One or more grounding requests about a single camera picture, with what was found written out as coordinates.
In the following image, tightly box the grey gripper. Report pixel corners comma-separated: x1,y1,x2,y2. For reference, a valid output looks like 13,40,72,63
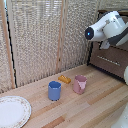
99,39,112,51

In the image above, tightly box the brown wooden drawer cabinet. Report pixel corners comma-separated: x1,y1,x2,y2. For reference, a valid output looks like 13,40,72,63
87,9,128,82

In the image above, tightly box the pink plastic cup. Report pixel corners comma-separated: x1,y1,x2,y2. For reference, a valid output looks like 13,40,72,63
72,74,88,95

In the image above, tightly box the orange block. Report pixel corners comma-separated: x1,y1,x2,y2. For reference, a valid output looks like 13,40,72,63
57,74,72,85

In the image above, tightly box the blue plastic cup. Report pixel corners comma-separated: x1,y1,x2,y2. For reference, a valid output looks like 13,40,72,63
47,80,63,102

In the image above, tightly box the bamboo blind screen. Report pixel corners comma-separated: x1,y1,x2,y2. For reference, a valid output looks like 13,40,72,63
0,0,128,94

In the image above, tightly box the white patterned plate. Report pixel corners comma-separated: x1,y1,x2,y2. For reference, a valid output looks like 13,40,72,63
0,95,33,128

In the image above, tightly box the silver drawer handle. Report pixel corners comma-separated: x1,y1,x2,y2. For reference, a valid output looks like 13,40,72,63
96,54,121,67

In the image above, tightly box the wooden frame post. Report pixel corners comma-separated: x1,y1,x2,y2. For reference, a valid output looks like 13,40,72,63
56,0,68,74
0,0,17,90

